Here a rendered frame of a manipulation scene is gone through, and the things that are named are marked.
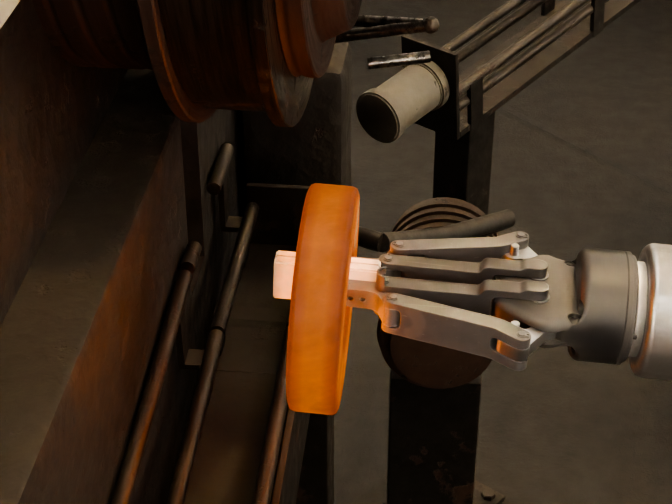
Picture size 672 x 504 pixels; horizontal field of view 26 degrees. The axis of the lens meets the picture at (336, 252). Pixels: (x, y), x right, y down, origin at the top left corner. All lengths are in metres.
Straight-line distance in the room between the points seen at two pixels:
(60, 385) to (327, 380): 0.18
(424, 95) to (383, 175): 1.20
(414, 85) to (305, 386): 0.67
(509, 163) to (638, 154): 0.26
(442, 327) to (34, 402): 0.26
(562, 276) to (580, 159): 1.87
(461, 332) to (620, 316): 0.10
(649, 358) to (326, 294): 0.21
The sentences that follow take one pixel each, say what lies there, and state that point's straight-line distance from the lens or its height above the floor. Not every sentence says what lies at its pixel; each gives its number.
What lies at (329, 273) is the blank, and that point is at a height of 0.88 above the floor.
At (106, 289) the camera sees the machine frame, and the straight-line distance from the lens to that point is 0.93.
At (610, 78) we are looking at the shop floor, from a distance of 3.16.
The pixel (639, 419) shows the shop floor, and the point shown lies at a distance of 2.21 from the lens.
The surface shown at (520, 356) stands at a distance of 0.92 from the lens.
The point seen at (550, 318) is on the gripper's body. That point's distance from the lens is 0.94.
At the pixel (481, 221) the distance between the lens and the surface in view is 1.56.
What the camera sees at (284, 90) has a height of 0.95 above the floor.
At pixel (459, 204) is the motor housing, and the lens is 1.65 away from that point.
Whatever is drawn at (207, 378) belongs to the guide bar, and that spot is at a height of 0.70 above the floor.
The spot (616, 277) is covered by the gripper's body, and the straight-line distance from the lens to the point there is 0.95.
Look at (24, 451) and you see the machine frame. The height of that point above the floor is 0.87.
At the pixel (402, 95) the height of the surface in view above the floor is 0.69.
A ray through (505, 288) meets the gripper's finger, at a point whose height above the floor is 0.85.
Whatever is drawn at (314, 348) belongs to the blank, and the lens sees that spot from 0.91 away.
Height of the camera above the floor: 1.39
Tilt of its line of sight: 33 degrees down
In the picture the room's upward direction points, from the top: straight up
